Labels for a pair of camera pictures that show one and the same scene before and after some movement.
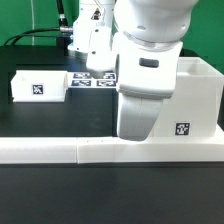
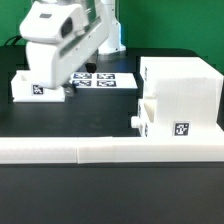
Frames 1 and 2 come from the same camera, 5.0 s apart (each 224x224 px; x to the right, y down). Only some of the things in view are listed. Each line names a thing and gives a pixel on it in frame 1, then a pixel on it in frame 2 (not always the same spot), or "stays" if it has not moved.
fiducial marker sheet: (84, 80) stays
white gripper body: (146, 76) -> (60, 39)
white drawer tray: (35, 86) stays
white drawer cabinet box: (195, 110) stays
